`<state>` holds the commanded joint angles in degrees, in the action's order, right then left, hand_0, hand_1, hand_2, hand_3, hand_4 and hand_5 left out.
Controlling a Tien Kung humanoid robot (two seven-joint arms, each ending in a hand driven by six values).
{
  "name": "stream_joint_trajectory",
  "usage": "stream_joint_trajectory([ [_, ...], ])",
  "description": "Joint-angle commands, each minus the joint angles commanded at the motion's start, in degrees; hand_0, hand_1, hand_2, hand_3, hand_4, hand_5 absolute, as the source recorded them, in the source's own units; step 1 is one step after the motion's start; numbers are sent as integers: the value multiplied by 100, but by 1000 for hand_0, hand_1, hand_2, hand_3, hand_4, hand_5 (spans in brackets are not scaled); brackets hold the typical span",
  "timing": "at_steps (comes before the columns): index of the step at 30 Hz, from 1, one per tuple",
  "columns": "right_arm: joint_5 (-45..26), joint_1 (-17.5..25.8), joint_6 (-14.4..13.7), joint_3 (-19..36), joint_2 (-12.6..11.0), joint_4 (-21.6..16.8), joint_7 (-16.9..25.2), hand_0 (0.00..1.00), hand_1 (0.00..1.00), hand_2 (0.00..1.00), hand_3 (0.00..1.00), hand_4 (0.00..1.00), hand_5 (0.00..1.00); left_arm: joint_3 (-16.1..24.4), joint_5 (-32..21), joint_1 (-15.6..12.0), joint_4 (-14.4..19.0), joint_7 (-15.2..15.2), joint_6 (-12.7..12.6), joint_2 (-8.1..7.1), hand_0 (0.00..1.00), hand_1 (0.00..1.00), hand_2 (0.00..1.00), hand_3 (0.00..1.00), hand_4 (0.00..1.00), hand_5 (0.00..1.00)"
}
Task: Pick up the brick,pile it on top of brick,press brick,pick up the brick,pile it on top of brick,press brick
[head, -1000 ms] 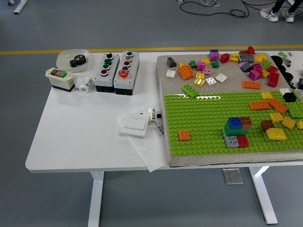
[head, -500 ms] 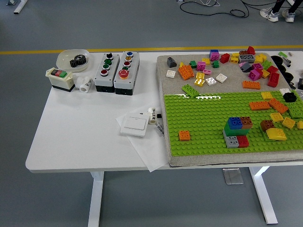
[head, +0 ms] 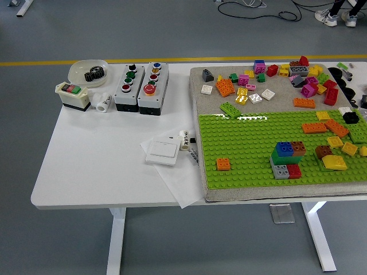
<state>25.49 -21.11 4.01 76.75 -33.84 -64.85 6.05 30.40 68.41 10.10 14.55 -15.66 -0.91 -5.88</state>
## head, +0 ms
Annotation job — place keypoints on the dark grey sloped brick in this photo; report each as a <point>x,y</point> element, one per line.
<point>208,76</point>
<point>297,81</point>

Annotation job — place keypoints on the blue square toy brick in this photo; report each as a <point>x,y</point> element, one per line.
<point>284,149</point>
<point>258,62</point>

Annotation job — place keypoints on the brown square toy brick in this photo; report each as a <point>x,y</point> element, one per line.
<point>298,149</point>
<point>323,151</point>

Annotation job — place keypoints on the orange square toy brick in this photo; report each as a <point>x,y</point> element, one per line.
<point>223,164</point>

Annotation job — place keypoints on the orange wide toy brick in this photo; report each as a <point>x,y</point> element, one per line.
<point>225,88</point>

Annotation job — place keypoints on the tiny yellow toy brick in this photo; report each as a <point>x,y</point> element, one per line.
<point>219,78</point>

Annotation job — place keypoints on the small green toy brick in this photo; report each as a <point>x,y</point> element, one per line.
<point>234,78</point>
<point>261,78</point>

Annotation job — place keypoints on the pink square toy brick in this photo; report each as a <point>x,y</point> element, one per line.
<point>311,80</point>
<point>260,69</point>
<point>243,80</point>

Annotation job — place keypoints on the green long toy brick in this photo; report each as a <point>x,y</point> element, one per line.
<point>282,160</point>

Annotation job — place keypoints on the grey toy brick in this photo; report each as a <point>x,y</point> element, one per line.
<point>280,171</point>

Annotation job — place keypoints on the red square toy brick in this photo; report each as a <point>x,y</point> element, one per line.
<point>330,84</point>
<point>294,171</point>
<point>272,70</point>

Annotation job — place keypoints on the orange long toy brick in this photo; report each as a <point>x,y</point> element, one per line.
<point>304,103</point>
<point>337,128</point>
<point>314,128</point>

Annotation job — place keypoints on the dark red toy brick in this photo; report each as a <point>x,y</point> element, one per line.
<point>294,63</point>

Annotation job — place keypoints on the grey brick with rings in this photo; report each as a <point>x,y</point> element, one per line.
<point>298,70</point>

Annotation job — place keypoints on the magenta toy brick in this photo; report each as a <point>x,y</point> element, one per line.
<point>309,91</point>

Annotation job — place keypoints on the yellow flat brick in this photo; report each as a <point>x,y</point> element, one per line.
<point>323,115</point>

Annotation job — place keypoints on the red sloped brick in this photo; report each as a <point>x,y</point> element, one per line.
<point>304,61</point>

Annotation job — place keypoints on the lime green toy brick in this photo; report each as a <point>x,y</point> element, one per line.
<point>323,78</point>

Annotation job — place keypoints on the yellow curved brick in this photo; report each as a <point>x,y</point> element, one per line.
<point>335,163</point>

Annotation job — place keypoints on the red long toy brick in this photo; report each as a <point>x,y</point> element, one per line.
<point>331,96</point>

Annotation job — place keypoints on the small white toy brick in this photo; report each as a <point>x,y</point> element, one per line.
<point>344,110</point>

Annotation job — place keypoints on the black toy brick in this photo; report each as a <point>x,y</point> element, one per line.
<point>351,118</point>

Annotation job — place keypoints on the printed label strip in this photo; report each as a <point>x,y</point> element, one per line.
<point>193,157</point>

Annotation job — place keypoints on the white paper sheet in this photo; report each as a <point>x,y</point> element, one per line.
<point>177,183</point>

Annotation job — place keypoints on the grey emergency-stop control box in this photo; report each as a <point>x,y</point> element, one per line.
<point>147,103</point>

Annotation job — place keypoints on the lime green studded baseplate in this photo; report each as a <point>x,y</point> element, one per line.
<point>235,143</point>

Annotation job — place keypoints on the white square tile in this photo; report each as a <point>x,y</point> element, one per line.
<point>206,89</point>

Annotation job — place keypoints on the green flat studded plate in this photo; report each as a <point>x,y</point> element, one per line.
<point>230,110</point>

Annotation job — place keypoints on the grey four-button control box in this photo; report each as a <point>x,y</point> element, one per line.
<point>121,100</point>

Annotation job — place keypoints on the pink flat tile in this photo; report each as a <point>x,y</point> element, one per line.
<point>250,87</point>

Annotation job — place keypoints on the white pipe tee fitting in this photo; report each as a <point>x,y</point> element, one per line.
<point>103,104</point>

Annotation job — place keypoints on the white double tile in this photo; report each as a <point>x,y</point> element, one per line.
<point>262,96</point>

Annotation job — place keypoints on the white table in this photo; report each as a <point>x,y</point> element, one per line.
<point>86,157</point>

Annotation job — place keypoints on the black metal gear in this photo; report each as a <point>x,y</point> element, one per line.
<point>99,73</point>
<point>89,78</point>

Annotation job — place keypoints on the white plastic bowl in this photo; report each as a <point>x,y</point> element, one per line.
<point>77,74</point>

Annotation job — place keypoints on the silver floor plate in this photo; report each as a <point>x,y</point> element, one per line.
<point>282,213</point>

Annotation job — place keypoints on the white table leg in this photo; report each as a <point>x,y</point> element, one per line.
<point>116,243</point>
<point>318,235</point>

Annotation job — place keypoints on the small green flat piece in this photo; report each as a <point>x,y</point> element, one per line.
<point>342,66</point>

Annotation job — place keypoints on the dark green studded plate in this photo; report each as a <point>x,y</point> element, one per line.
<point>359,133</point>

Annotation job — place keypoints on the grey metal part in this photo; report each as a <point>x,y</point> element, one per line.
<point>347,75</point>

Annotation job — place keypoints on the small black box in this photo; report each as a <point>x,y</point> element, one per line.
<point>364,101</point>

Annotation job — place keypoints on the person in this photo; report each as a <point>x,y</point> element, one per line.
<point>328,17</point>

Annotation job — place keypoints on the white furniture foot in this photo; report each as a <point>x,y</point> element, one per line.
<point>25,7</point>

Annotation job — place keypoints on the white wall switch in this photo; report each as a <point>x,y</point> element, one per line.
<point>162,151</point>

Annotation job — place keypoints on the cream red-green switch box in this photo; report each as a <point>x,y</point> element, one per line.
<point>73,100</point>

